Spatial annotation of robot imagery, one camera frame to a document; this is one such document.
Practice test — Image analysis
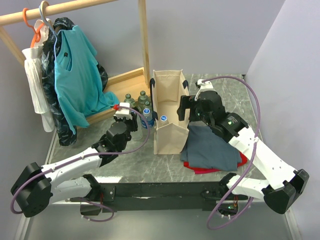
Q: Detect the clear Chang soda bottle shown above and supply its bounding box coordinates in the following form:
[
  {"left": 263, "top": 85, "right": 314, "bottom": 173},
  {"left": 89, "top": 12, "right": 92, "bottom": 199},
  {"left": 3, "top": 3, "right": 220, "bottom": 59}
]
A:
[
  {"left": 138, "top": 90, "right": 150, "bottom": 106},
  {"left": 143, "top": 100, "right": 153, "bottom": 111},
  {"left": 123, "top": 93, "right": 136, "bottom": 108}
]

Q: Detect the cream canvas tote bag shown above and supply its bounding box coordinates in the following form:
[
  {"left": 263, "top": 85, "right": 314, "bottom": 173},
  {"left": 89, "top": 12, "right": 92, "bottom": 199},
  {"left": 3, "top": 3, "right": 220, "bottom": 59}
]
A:
[{"left": 149, "top": 70, "right": 190, "bottom": 155}]

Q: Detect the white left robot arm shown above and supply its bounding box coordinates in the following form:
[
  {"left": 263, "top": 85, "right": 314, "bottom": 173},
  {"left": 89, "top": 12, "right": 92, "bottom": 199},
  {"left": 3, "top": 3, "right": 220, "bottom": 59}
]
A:
[{"left": 10, "top": 102, "right": 139, "bottom": 218}]

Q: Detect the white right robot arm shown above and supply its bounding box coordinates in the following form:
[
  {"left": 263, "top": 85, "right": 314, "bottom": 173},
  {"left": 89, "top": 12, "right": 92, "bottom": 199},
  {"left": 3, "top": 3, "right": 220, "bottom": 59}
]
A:
[{"left": 177, "top": 90, "right": 310, "bottom": 214}]

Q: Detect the grey folded cloth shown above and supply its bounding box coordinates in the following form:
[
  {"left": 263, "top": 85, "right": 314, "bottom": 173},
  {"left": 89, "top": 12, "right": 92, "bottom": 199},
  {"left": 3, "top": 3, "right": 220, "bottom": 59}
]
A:
[{"left": 180, "top": 125, "right": 242, "bottom": 172}]

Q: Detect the wooden clothes rack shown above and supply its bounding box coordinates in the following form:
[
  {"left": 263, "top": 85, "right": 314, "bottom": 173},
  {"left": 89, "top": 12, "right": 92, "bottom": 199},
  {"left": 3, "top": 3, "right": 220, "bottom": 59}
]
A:
[{"left": 0, "top": 0, "right": 152, "bottom": 131}]

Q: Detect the dark floral hanging garment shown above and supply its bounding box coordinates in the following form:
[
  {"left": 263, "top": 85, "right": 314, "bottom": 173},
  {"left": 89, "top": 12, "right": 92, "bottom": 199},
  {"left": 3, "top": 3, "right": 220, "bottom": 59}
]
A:
[{"left": 41, "top": 16, "right": 109, "bottom": 147}]

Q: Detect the turquoise hanging shirt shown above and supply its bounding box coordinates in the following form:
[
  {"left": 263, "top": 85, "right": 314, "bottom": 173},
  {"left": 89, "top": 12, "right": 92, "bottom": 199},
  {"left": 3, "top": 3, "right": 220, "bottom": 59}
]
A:
[{"left": 54, "top": 38, "right": 120, "bottom": 133}]

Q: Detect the red folded cloth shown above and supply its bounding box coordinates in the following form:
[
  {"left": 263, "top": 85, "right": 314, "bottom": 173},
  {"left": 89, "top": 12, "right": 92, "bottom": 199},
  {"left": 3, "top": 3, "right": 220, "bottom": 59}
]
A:
[{"left": 183, "top": 153, "right": 248, "bottom": 175}]

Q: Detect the white hanging garment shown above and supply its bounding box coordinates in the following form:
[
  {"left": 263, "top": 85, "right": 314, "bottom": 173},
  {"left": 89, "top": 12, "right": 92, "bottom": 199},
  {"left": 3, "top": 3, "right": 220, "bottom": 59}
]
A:
[{"left": 22, "top": 19, "right": 55, "bottom": 133}]

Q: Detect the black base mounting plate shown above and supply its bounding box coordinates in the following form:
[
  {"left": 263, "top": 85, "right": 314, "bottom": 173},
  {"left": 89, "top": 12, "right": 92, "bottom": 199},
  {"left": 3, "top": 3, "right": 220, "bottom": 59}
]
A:
[{"left": 69, "top": 182, "right": 250, "bottom": 213}]

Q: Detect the orange clothes hanger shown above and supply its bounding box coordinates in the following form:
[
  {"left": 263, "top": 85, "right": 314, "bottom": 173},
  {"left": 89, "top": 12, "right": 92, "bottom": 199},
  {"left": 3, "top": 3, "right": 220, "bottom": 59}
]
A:
[{"left": 22, "top": 7, "right": 43, "bottom": 48}]

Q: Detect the light blue clothes hanger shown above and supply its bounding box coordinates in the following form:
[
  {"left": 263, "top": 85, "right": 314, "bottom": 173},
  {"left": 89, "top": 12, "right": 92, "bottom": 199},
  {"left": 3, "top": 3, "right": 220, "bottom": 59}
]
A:
[{"left": 38, "top": 0, "right": 59, "bottom": 59}]

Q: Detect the aluminium frame rail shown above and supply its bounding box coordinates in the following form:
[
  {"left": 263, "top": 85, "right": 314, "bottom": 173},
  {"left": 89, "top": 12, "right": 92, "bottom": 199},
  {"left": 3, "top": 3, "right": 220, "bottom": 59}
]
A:
[{"left": 13, "top": 129, "right": 303, "bottom": 240}]

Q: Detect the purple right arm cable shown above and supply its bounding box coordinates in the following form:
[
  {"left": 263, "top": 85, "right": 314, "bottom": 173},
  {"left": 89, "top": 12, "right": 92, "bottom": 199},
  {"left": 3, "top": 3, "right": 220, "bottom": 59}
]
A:
[{"left": 206, "top": 76, "right": 262, "bottom": 230}]

